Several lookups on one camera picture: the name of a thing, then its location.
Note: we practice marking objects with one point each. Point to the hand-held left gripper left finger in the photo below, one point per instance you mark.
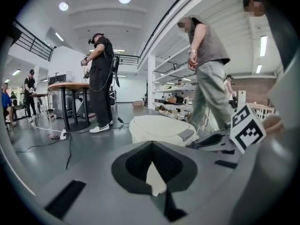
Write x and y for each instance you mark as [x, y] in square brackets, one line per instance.
[93, 191]

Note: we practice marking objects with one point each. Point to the plastic-wrapped silver machine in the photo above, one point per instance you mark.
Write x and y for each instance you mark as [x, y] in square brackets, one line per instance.
[61, 102]

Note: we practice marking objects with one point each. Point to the open cardboard box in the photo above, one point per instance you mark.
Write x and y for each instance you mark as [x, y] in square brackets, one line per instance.
[138, 104]

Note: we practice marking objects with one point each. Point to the white power strip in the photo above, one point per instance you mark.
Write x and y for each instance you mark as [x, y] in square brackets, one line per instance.
[63, 135]

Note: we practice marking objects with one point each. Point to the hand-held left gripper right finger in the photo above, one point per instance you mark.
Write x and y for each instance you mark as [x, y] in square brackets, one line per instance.
[201, 172]

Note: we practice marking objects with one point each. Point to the white shelving rack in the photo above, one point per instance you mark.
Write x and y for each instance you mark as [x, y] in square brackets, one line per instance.
[173, 90]

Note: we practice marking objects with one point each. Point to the person's right forearm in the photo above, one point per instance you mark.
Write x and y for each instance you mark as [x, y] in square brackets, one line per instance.
[273, 123]

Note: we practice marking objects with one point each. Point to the black monitor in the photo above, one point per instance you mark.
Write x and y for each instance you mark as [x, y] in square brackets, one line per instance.
[57, 78]

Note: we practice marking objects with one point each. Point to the black railing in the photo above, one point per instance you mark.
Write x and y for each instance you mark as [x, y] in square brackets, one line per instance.
[32, 41]
[129, 59]

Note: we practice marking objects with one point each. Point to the black power adapter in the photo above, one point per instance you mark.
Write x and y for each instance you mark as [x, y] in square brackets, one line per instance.
[120, 120]

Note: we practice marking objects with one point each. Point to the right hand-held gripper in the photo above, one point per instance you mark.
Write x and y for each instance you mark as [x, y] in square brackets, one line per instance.
[248, 130]

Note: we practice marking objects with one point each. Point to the round wooden table black legs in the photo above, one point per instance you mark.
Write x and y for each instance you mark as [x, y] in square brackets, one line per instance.
[68, 86]

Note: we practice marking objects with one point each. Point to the cream plastic trash bin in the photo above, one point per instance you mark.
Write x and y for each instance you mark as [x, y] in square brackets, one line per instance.
[159, 128]

